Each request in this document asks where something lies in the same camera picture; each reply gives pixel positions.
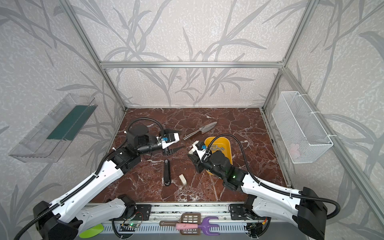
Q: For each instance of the white wire mesh basket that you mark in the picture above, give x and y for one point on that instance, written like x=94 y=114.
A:
x=299 y=124

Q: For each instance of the yellow plastic tray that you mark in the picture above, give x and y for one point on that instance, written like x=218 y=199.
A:
x=223 y=145

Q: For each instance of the black stapler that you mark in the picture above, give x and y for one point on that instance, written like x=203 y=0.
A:
x=167 y=173

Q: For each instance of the clear plastic wall bin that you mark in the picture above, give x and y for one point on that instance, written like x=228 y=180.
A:
x=35 y=148

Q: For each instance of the pink object in basket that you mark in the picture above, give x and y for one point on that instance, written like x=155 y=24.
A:
x=294 y=151

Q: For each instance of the green sponge in bin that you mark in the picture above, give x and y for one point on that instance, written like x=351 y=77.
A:
x=70 y=126

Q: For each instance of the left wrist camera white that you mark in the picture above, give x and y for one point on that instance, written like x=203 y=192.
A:
x=167 y=140

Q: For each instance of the brown toy spatula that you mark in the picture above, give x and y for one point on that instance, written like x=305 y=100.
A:
x=196 y=216

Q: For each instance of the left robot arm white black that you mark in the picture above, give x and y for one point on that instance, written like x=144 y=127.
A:
x=64 y=218

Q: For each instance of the silver metal trowel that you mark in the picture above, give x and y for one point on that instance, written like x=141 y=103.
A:
x=201 y=130

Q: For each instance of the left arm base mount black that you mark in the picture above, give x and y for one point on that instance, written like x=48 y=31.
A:
x=137 y=213

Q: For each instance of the green toy shovel yellow handle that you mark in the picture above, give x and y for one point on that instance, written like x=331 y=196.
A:
x=92 y=232

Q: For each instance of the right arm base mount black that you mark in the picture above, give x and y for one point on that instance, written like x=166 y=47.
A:
x=238 y=212

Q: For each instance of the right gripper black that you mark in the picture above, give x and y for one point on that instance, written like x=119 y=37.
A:
x=197 y=157

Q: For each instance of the purple toy rake pink handle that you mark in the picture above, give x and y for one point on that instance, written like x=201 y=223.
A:
x=201 y=226

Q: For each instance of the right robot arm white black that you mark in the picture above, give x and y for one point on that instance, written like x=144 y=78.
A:
x=302 y=208

